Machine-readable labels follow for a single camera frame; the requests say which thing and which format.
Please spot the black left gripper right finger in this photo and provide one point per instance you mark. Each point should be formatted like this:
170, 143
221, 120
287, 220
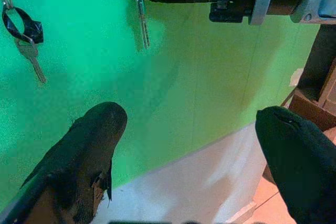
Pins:
302, 169

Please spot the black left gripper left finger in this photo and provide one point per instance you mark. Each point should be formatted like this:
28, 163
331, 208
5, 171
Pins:
78, 155

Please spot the green capped key bunch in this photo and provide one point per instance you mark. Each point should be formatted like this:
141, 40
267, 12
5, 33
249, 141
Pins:
144, 24

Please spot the green wall board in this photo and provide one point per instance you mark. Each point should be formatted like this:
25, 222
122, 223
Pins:
183, 77

